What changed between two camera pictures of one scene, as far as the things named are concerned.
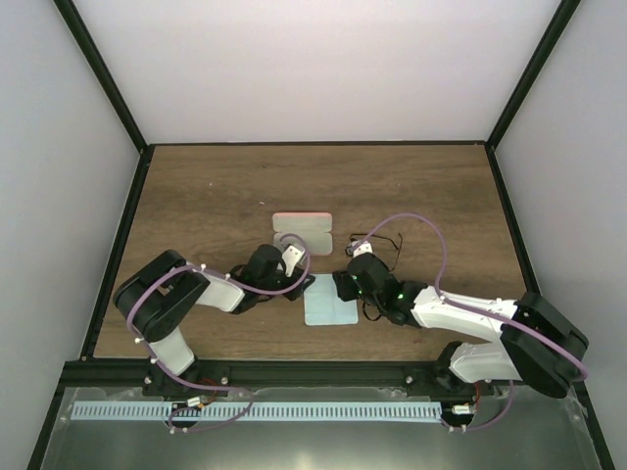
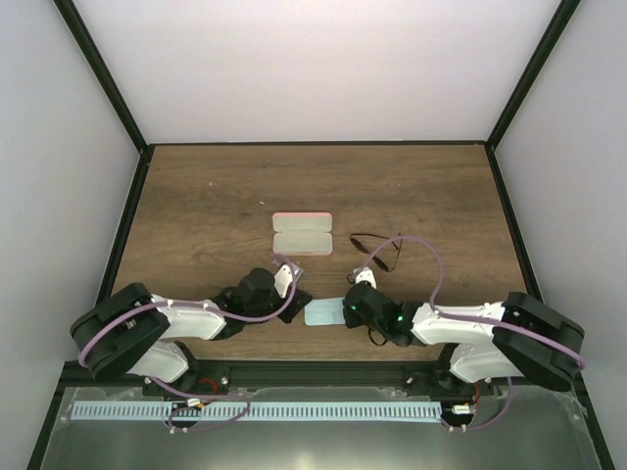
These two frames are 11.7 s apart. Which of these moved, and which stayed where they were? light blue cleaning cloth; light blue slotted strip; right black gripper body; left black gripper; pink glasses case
Moved: light blue cleaning cloth; right black gripper body; left black gripper
Stayed: pink glasses case; light blue slotted strip
